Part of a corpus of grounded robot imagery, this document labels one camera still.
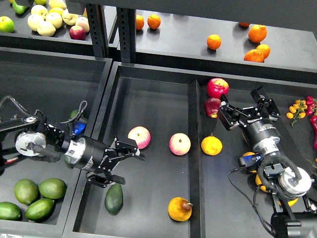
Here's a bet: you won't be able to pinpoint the pink apple right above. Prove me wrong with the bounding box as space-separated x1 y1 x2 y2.
169 133 191 156

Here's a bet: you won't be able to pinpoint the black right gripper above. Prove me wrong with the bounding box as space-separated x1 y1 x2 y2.
217 86 281 152

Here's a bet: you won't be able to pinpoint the yellow pear under arm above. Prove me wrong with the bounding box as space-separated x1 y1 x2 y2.
255 174 267 192

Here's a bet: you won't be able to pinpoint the orange cherry tomato bunch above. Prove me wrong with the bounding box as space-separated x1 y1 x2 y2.
286 99 308 126

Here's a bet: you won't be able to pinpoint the yellow pear middle right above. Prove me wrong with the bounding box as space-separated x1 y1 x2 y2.
243 152 258 173

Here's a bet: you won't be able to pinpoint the large orange top right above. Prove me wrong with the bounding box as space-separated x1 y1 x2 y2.
248 24 267 43

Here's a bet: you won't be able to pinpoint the pink apple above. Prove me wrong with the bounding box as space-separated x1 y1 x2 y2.
169 133 191 156
128 126 151 149

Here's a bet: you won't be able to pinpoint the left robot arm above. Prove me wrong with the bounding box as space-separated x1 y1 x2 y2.
0 95 145 188

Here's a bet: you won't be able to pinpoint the orange centre shelf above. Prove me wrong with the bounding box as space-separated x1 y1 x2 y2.
207 34 221 50

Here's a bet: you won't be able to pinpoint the yellow pear brown end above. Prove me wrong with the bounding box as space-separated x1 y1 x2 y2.
167 197 193 222

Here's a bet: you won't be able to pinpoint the black shelf post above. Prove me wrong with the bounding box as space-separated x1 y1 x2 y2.
116 7 136 63
86 3 109 58

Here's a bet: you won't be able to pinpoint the red chili peppers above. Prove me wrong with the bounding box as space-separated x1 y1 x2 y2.
306 96 317 149

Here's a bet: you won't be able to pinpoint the dark red apple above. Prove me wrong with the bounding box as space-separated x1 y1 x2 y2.
204 98 221 119

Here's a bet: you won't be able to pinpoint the green mango bottom middle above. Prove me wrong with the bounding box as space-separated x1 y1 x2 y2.
25 198 55 221

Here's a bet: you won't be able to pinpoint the black shelf post right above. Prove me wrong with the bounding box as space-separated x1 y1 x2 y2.
116 7 136 63

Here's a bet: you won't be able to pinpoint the red apple on shelf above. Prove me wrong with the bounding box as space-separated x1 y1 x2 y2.
69 25 86 40

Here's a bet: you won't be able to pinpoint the dark green avocado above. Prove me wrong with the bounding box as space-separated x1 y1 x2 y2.
104 183 123 215

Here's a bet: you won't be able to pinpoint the black bin divider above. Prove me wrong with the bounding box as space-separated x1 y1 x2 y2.
188 80 206 238

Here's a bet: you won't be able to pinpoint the orange top left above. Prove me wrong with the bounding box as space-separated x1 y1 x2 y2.
136 14 145 31

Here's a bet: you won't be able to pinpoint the black shelf post left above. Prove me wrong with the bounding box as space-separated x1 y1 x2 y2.
86 3 109 58

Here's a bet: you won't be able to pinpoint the green mango bottom left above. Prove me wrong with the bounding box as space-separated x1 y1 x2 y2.
0 201 22 221

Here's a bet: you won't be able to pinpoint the orange right small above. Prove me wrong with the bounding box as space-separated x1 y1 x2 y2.
256 44 270 59

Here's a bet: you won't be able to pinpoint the orange front right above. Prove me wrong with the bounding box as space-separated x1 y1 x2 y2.
244 49 264 62

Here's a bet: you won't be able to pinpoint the avocado upper right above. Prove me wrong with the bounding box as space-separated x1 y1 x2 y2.
70 109 84 119

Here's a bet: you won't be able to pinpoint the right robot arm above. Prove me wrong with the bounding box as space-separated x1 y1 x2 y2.
217 88 317 238

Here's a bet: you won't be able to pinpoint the yellow pear lower right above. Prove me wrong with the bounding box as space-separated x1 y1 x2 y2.
278 198 298 207

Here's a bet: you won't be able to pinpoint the yellow pear by divider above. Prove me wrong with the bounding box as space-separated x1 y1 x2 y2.
201 135 223 156

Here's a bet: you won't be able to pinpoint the pale peach fruit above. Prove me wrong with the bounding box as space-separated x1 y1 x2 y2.
75 16 90 33

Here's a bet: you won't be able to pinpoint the pink apple left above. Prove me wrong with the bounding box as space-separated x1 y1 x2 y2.
128 126 151 149

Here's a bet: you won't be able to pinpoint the bright red apple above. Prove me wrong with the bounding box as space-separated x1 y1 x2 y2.
207 78 229 99

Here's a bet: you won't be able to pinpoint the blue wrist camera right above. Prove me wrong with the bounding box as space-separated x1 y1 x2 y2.
238 154 263 172

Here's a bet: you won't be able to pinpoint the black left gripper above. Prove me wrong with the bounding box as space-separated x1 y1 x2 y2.
74 136 146 187

